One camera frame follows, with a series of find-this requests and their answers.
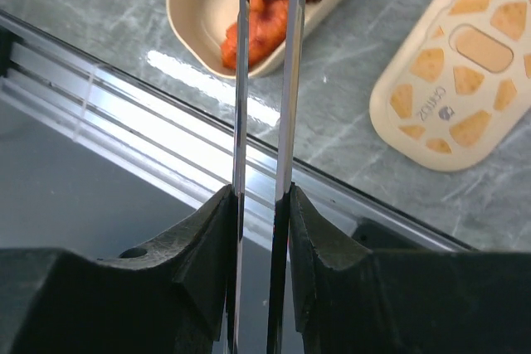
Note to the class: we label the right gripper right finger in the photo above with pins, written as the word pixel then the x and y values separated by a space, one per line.
pixel 350 299

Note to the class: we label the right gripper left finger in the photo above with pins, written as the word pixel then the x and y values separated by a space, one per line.
pixel 166 295

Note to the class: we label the spotted orange food piece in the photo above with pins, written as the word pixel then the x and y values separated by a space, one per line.
pixel 267 30

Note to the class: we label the beige lunch box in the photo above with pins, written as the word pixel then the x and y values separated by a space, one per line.
pixel 201 26

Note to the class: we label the beige patterned lid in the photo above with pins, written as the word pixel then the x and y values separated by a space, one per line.
pixel 458 84

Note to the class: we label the aluminium frame rail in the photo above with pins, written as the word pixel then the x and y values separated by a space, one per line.
pixel 171 145

